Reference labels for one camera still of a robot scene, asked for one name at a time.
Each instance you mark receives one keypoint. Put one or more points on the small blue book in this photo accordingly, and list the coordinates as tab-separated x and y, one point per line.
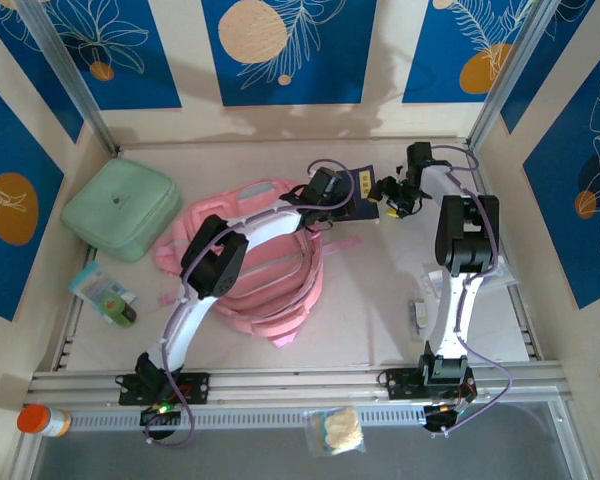
367	205

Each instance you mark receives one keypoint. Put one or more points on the pink backpack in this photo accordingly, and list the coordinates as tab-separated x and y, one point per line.
275	290

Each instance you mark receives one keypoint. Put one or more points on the small clear packet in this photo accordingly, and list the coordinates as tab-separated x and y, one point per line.
417	320

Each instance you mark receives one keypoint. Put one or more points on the clear blue ruler package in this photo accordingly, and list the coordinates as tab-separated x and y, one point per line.
500	280

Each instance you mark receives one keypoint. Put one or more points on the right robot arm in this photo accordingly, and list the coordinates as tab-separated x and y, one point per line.
455	310

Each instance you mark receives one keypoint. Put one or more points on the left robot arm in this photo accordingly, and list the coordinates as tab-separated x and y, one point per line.
185	325

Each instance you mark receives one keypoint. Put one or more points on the mint green zip case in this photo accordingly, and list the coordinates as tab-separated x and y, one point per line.
120	210

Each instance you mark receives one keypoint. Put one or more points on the clear bag of snacks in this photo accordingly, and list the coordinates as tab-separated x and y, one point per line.
337	430

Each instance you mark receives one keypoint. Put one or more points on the green correction tape dispenser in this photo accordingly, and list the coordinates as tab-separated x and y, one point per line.
120	310

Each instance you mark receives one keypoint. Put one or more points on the green snack packet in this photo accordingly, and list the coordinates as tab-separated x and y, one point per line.
92	285

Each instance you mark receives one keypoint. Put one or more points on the orange capped bottle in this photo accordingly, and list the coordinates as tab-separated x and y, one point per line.
37	420

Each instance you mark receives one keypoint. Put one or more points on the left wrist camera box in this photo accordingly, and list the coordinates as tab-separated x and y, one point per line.
325	185

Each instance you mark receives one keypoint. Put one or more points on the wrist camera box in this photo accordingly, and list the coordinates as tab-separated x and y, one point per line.
419	155
325	185

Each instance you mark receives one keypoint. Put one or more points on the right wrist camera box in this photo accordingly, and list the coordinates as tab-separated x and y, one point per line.
419	155

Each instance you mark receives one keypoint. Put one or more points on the blue floral wall poster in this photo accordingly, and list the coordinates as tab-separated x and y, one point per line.
555	225
330	75
30	75
555	75
0	280
130	75
430	50

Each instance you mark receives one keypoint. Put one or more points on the aluminium frame post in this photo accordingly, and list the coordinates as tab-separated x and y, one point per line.
510	75
70	75

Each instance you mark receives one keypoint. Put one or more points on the aluminium side rail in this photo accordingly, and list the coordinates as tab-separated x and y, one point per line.
72	320
520	320

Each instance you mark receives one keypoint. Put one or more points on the aluminium mounting rail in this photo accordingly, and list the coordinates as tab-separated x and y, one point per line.
290	382

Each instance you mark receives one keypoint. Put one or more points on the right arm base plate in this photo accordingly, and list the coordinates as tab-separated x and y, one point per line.
400	385

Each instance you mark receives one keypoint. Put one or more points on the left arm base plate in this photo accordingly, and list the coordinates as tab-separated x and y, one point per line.
200	387

